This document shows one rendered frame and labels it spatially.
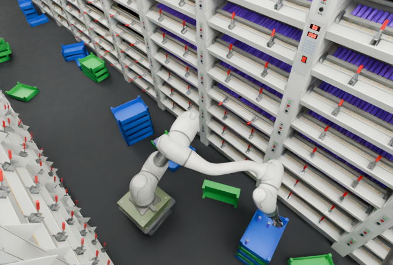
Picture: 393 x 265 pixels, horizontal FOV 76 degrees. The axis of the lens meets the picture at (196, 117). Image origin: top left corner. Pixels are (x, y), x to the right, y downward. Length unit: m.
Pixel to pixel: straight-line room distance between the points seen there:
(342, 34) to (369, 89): 0.27
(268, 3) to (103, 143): 2.08
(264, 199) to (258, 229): 0.54
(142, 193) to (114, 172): 0.80
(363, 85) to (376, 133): 0.25
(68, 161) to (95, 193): 0.48
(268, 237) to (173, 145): 0.94
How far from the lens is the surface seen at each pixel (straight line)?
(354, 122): 1.44
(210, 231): 2.19
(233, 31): 1.54
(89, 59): 3.69
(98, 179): 2.57
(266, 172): 1.44
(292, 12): 1.31
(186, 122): 1.38
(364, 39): 1.22
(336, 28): 1.24
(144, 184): 1.77
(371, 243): 2.09
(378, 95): 1.31
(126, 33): 2.84
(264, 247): 1.86
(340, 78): 1.32
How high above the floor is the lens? 2.09
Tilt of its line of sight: 48 degrees down
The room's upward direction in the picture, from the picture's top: 3 degrees counter-clockwise
